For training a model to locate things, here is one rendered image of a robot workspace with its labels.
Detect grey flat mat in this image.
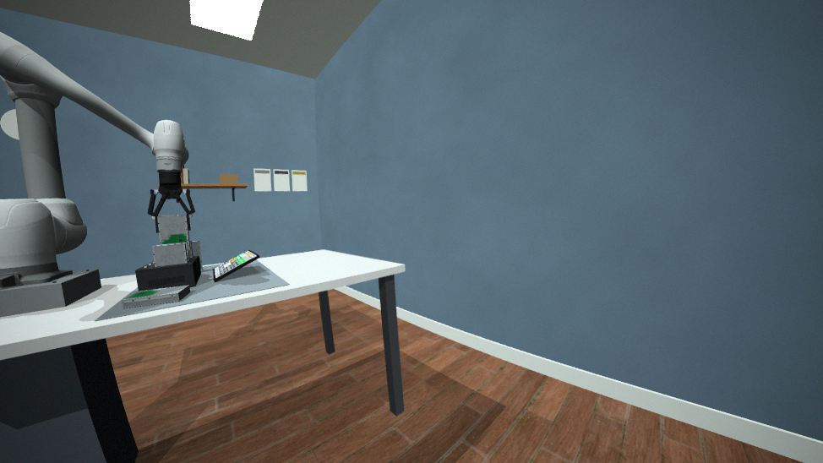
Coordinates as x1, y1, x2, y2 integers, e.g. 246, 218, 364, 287
95, 259, 290, 321

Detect black status display screen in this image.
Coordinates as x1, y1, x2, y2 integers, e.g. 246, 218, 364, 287
213, 250, 260, 282

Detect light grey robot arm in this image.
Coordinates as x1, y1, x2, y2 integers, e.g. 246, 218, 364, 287
0, 32, 189, 288

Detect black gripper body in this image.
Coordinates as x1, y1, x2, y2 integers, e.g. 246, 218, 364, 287
158, 172, 183, 199

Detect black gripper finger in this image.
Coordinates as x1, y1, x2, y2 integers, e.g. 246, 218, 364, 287
148, 189, 168, 233
172, 189, 195, 231

